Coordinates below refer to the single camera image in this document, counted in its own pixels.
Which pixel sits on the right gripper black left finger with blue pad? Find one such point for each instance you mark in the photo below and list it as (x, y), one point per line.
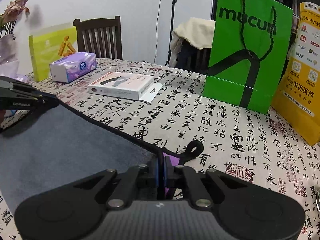
(77, 209)

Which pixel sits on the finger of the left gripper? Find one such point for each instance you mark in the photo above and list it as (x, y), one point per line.
(46, 101)

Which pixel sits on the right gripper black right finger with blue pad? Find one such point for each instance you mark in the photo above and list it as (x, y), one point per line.
(242, 209)

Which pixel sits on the grey purple microfiber towel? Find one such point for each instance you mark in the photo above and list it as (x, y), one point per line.
(49, 149)

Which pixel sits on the pink textured vase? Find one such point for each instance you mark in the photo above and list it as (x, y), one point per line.
(9, 60)

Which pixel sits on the purple tissue pack rear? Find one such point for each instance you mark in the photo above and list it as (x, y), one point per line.
(70, 68)

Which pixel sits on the yellow-green snack box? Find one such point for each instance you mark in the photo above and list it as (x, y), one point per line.
(50, 44)

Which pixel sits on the calligraphy print tablecloth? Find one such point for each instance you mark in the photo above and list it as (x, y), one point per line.
(259, 148)

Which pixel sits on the dried pink roses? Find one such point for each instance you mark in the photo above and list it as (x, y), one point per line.
(11, 14)

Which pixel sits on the dark wooden chair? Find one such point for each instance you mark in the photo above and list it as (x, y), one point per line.
(101, 36)

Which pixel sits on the white flat product box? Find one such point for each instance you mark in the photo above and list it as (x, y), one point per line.
(123, 85)

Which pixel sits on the yellow paper delivery bag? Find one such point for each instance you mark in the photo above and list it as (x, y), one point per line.
(297, 96)

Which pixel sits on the studio light on stand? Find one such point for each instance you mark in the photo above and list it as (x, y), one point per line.
(171, 29)

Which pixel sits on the green mucun paper bag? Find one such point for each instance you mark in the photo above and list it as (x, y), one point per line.
(250, 44)

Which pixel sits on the cream cloth on chair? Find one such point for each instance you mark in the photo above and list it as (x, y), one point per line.
(197, 32)

